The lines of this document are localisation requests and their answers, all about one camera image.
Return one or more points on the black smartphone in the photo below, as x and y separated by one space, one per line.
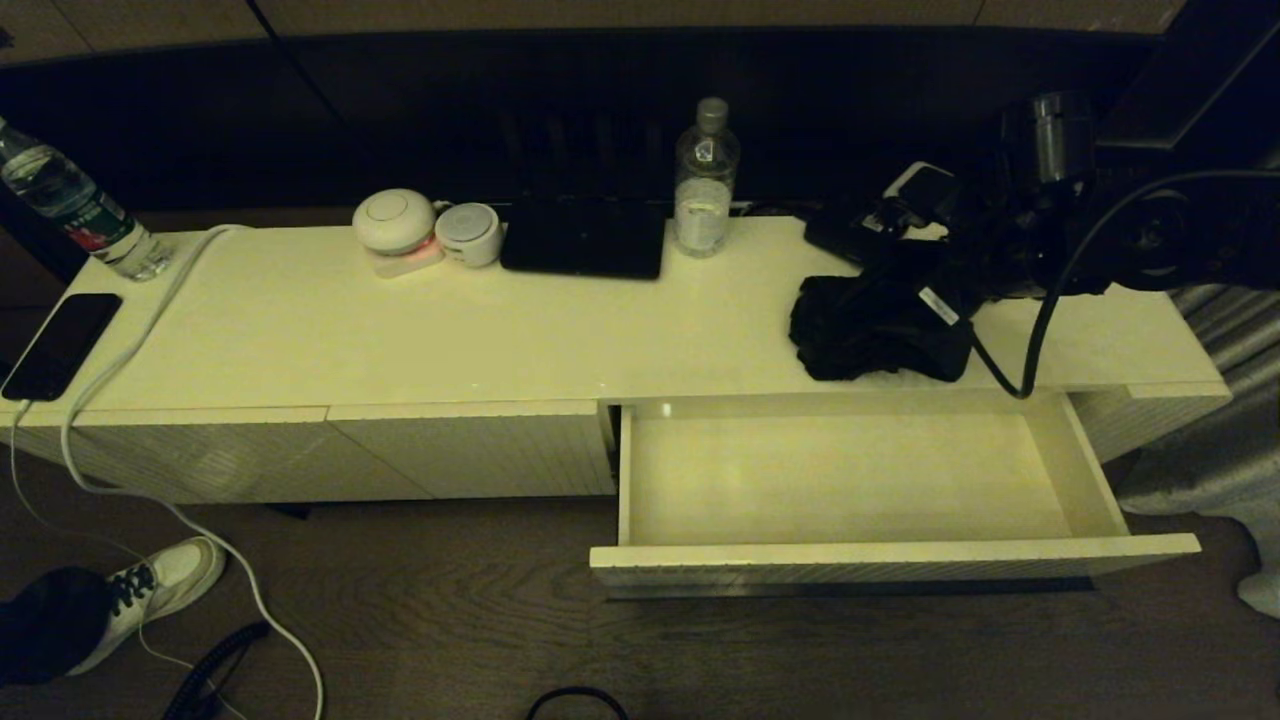
62 345

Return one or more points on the white base with pink light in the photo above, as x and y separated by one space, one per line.
403 265

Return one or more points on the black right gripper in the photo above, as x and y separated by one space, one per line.
950 265

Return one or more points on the black flat rectangular device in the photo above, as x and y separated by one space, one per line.
585 245

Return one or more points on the large white dome device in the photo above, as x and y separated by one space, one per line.
393 220

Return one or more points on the black cloth garment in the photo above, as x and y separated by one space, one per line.
860 325

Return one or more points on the white low cabinet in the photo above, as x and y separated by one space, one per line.
500 330

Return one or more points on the water bottle with green-red label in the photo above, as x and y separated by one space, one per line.
70 205

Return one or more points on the small black box with label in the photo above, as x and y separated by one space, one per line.
835 238

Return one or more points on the clear water bottle grey cap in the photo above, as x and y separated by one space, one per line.
705 200

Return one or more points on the dark trouser leg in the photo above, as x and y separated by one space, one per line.
50 625

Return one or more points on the small white round speaker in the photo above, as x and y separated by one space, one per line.
468 237

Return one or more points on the white sneaker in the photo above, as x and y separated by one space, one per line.
165 590

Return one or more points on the white ribbed cabinet door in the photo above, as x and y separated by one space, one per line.
480 450
250 450

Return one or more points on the white ribbed drawer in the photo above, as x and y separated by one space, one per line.
850 480

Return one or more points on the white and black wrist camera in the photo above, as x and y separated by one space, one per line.
925 190

